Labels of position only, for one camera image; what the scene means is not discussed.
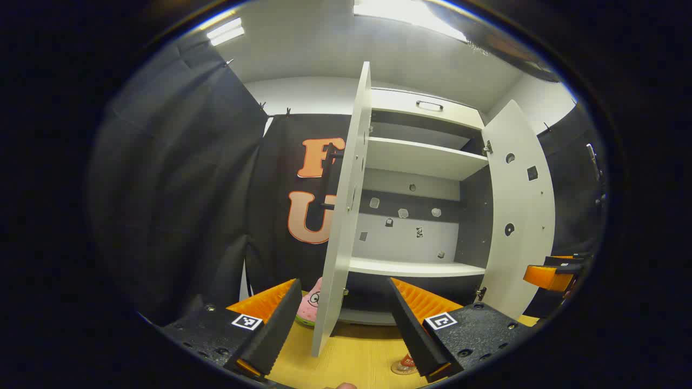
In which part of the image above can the white cabinet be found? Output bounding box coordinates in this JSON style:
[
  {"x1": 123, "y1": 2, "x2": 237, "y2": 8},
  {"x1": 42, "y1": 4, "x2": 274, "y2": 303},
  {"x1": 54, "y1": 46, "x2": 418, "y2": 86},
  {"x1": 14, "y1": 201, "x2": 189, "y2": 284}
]
[{"x1": 346, "y1": 86, "x2": 495, "y2": 326}]

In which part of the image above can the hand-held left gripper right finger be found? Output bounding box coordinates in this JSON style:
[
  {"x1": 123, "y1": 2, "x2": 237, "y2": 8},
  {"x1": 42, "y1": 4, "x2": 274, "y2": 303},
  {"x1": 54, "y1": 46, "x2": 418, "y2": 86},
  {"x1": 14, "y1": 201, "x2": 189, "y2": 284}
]
[{"x1": 387, "y1": 277, "x2": 536, "y2": 379}]

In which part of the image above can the narrow ceiling light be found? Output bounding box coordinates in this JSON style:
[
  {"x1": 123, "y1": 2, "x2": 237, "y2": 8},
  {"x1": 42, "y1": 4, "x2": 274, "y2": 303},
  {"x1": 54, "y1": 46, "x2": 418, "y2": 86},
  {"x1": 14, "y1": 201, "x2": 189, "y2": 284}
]
[{"x1": 207, "y1": 18, "x2": 245, "y2": 46}]

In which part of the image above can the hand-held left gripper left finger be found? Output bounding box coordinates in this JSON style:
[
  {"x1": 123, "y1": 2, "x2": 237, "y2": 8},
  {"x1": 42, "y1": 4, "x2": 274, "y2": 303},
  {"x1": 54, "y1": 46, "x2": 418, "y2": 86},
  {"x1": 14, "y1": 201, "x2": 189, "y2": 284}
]
[{"x1": 157, "y1": 278, "x2": 303, "y2": 381}]

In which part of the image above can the clear plastic bottle red label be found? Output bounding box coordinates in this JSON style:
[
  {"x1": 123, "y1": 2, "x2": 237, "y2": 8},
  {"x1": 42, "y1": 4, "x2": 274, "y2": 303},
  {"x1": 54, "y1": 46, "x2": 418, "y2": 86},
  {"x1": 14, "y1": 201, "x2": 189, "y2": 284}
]
[{"x1": 391, "y1": 353, "x2": 418, "y2": 375}]

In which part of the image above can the black backdrop cloth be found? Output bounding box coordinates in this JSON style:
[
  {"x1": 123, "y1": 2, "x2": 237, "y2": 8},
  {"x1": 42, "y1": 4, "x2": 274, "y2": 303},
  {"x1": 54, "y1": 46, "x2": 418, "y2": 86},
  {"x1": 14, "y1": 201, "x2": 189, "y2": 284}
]
[{"x1": 89, "y1": 32, "x2": 609, "y2": 325}]

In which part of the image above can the white cabinet door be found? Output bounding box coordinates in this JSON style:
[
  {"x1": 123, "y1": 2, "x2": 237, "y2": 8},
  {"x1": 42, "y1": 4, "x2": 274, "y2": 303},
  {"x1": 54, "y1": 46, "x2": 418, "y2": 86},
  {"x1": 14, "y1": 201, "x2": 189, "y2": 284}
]
[
  {"x1": 311, "y1": 61, "x2": 372, "y2": 357},
  {"x1": 478, "y1": 100, "x2": 556, "y2": 320}
]

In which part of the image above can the large ceiling light panel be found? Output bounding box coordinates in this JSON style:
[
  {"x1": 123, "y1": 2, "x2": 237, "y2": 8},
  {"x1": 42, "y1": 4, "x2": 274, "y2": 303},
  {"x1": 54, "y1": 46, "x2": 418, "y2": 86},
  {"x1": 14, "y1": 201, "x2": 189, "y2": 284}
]
[{"x1": 354, "y1": 0, "x2": 468, "y2": 43}]

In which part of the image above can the black door handle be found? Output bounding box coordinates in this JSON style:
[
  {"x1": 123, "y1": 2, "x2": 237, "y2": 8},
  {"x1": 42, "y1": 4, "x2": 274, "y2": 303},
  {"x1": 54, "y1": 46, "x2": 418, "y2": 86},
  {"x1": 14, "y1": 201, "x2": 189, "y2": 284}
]
[{"x1": 320, "y1": 143, "x2": 344, "y2": 211}]

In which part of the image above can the pink starfish plush toy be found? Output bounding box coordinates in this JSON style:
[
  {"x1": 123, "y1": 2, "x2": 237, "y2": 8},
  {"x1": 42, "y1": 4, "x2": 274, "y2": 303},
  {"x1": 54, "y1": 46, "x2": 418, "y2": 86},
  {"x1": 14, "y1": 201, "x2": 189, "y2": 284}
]
[{"x1": 295, "y1": 277, "x2": 324, "y2": 327}]

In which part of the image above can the white cabinet drawer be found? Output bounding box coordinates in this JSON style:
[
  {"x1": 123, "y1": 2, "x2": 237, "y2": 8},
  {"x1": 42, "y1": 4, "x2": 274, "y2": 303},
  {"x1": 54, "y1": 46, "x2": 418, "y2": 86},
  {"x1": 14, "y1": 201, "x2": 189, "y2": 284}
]
[{"x1": 371, "y1": 88, "x2": 485, "y2": 130}]

